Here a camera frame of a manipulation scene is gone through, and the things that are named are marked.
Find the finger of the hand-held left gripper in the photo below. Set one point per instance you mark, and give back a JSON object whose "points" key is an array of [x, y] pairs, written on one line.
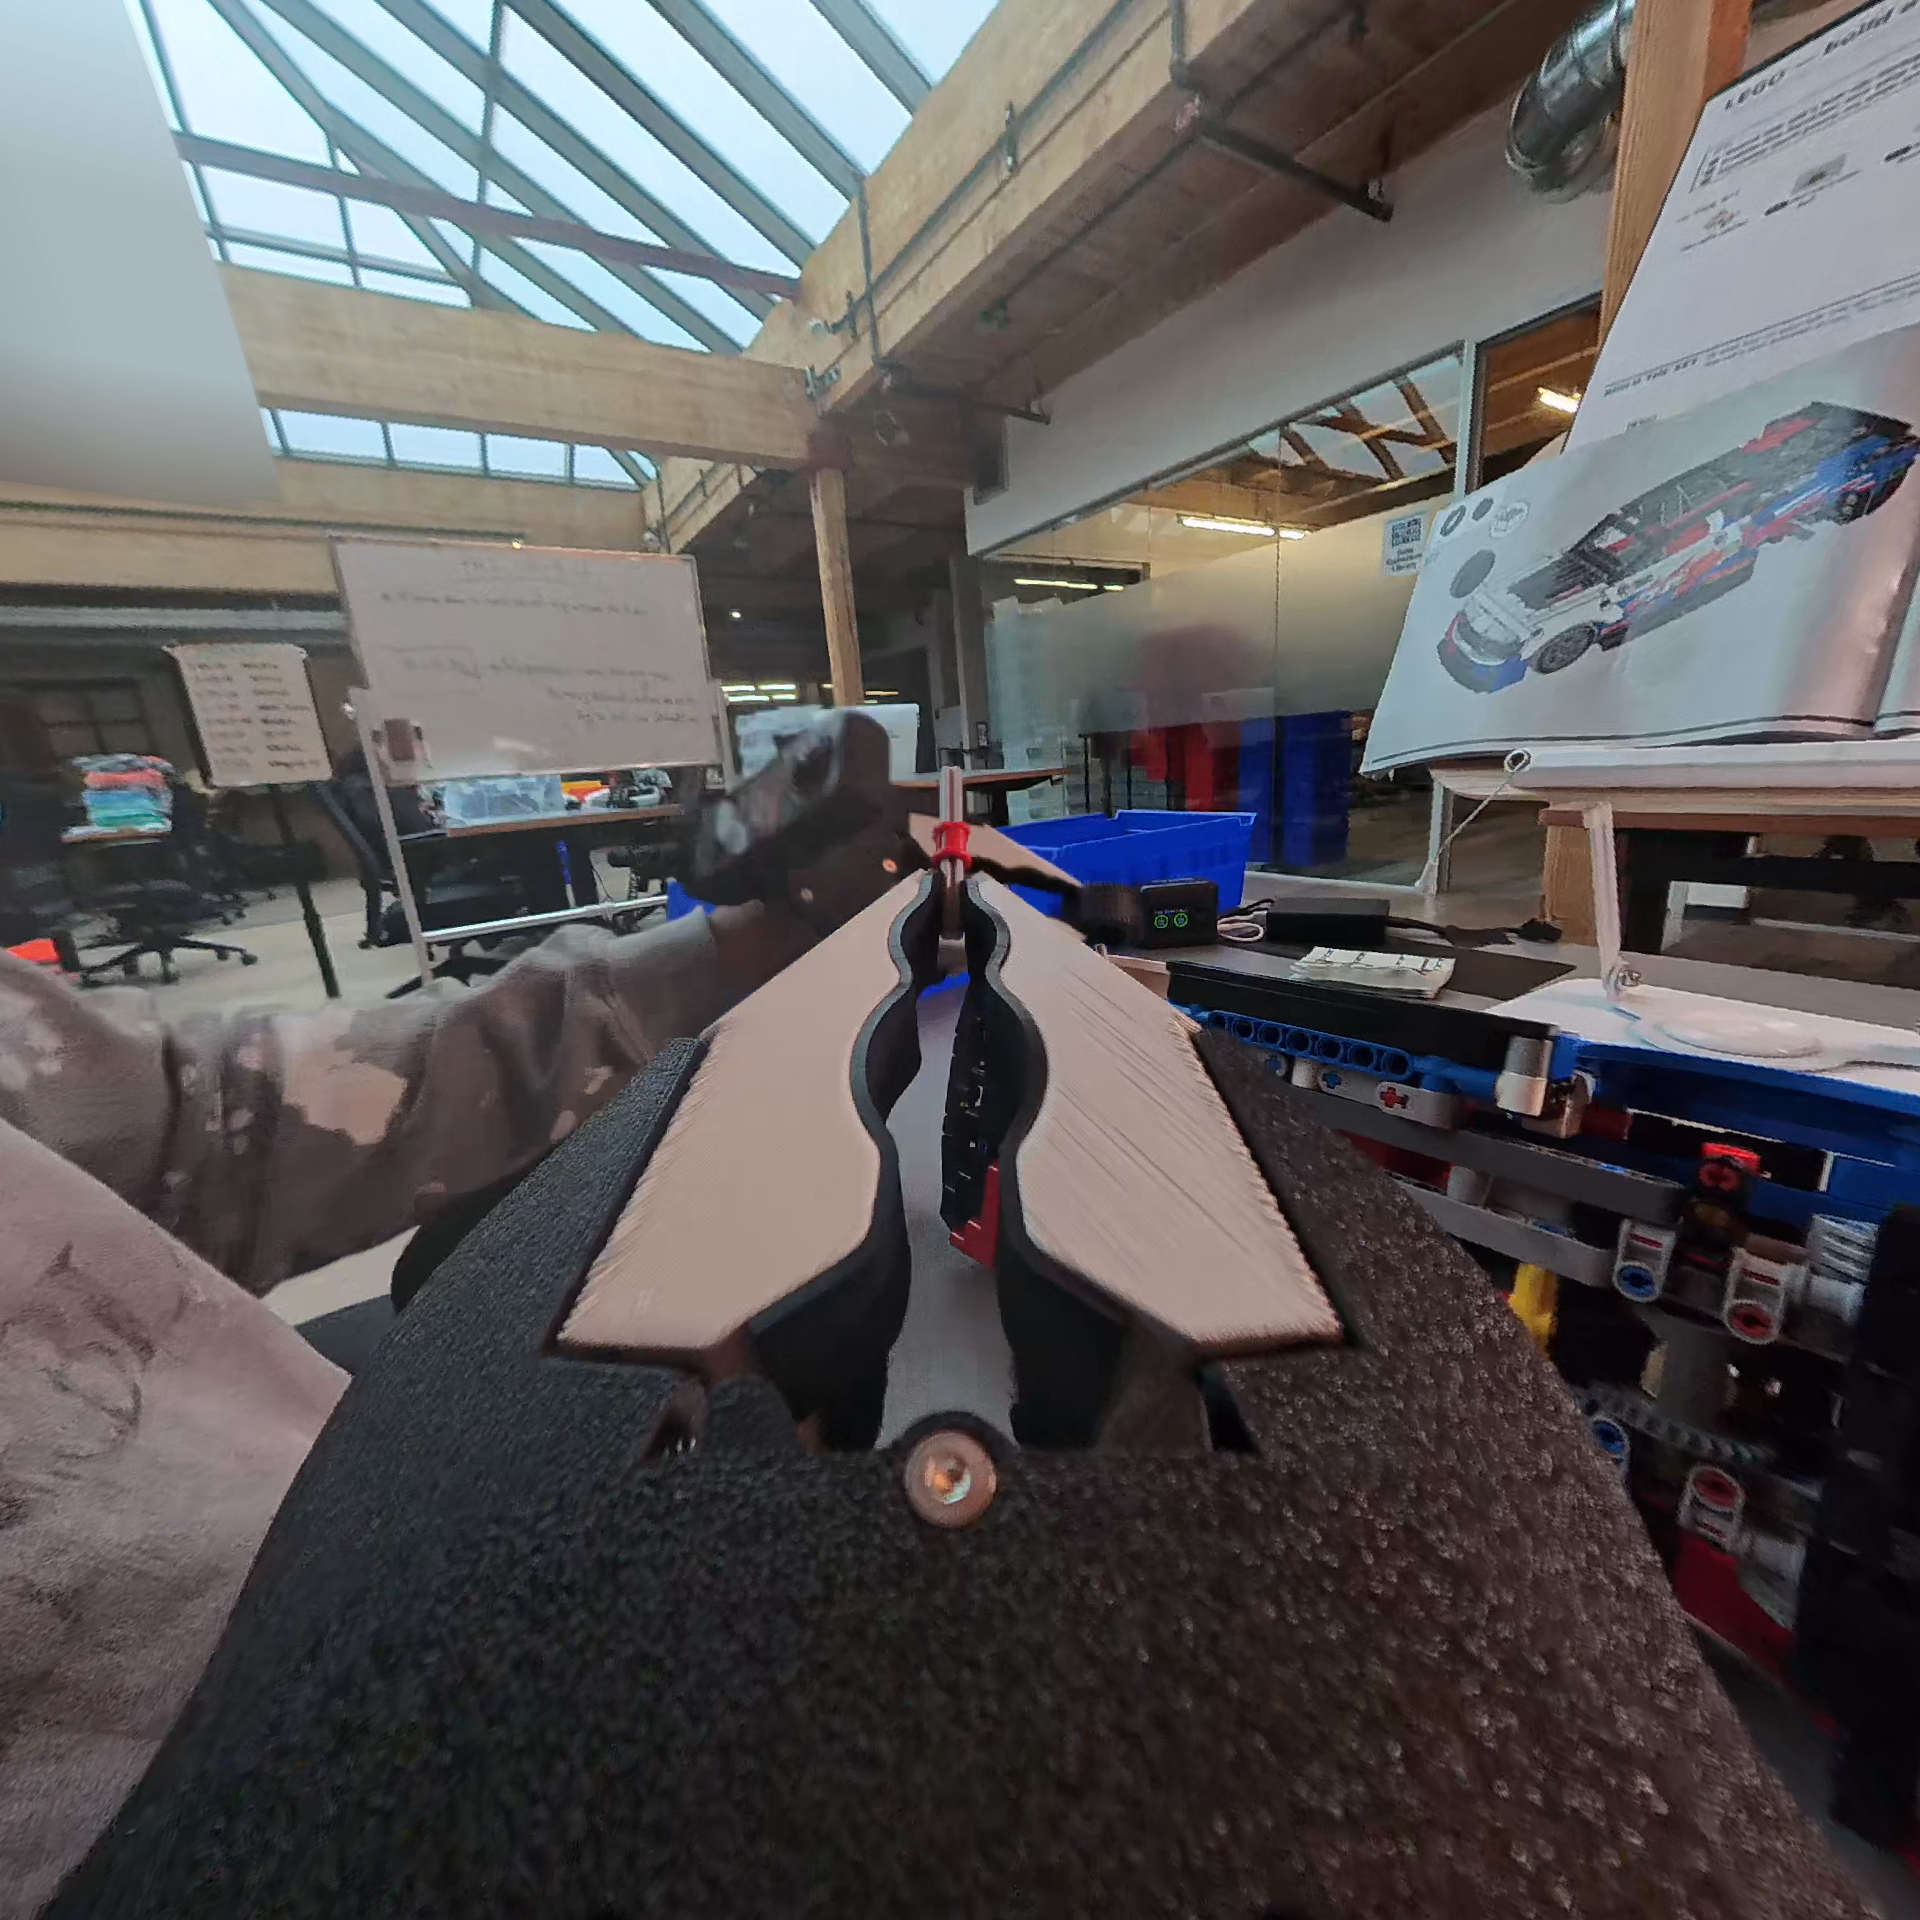
{"points": [[997, 856]]}

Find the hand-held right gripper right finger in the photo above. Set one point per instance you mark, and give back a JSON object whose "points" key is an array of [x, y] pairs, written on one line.
{"points": [[1169, 1198]]}

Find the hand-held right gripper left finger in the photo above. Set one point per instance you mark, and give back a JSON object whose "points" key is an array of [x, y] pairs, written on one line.
{"points": [[719, 1198]]}

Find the grey toy axle red bush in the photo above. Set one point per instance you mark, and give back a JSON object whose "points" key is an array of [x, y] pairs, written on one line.
{"points": [[947, 844]]}

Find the blue white toy race car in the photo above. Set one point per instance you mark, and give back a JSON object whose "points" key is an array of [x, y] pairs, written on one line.
{"points": [[1651, 1198]]}

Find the instruction booklet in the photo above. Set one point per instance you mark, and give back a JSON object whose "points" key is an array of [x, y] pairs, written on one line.
{"points": [[1651, 600]]}

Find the person's left forearm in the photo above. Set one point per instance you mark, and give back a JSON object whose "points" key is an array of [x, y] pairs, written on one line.
{"points": [[376, 1079]]}

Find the grey desk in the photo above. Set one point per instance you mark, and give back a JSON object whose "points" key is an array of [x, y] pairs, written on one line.
{"points": [[939, 1349]]}

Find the black desk mat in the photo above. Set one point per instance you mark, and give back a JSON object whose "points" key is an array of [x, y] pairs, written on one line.
{"points": [[1499, 972]]}

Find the blue plastic bin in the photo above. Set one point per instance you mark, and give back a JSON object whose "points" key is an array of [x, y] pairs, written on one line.
{"points": [[1142, 848]]}

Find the black battery charger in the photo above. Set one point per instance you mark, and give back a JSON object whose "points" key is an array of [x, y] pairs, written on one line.
{"points": [[1162, 911]]}

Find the blue stacked crates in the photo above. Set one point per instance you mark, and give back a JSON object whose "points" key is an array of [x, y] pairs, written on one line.
{"points": [[1296, 783]]}

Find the black power adapter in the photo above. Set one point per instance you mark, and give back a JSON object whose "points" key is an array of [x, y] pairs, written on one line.
{"points": [[1327, 918]]}

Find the large whiteboard on stand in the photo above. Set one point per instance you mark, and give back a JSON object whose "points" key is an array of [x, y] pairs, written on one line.
{"points": [[523, 660]]}

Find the small flip chart stand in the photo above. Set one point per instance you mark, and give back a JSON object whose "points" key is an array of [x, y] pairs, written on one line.
{"points": [[248, 712]]}

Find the black office chair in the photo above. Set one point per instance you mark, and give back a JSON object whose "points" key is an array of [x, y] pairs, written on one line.
{"points": [[152, 908]]}

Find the person's bleached grey sweatshirt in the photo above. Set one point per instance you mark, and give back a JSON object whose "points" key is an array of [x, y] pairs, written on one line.
{"points": [[118, 1424]]}

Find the pile of folded clothes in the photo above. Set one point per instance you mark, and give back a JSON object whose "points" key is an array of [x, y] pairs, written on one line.
{"points": [[128, 795]]}

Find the white printed instruction sheet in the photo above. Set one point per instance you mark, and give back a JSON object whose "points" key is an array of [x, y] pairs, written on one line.
{"points": [[1772, 269]]}

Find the wooden support post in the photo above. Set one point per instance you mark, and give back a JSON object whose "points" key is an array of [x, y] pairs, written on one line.
{"points": [[836, 600], [1667, 152]]}

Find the wooden table frame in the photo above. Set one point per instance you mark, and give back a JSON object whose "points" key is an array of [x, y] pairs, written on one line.
{"points": [[1567, 886]]}

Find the silver air duct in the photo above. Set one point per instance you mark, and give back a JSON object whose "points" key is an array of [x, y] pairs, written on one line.
{"points": [[1567, 90]]}

